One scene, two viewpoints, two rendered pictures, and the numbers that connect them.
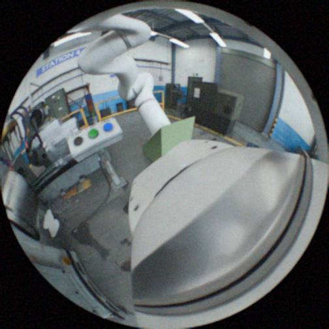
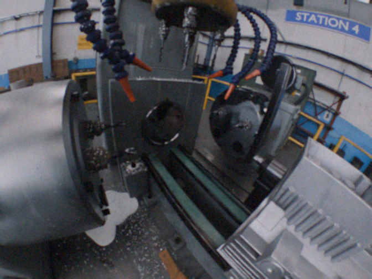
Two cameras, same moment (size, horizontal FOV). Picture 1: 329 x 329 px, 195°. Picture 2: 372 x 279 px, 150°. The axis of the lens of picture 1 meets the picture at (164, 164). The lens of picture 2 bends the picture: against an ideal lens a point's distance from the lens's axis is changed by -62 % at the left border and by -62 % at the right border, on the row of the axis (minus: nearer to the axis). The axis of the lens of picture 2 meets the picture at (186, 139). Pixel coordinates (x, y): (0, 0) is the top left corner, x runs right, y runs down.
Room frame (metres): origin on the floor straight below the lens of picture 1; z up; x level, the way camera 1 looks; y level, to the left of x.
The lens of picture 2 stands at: (0.11, 0.47, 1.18)
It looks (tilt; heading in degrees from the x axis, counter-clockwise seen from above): 30 degrees down; 92
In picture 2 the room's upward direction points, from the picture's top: 11 degrees clockwise
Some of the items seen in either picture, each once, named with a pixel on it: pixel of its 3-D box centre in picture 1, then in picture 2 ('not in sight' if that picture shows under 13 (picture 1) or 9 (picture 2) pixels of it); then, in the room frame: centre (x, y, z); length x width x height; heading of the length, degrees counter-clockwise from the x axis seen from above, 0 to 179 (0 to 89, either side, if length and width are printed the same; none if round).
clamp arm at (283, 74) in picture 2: (39, 136); (269, 118); (0.28, 0.75, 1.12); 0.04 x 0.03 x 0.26; 134
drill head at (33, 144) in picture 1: (40, 145); (249, 120); (0.33, 0.98, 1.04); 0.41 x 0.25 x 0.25; 44
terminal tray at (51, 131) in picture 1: (52, 130); (327, 193); (0.29, 0.55, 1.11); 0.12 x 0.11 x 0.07; 134
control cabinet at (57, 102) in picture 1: (61, 119); (289, 106); (2.27, 3.35, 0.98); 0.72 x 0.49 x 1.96; 134
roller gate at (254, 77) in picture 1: (250, 87); not in sight; (4.72, -4.51, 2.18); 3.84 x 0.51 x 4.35; 44
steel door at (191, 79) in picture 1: (194, 89); not in sight; (7.10, -1.98, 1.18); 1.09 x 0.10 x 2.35; 44
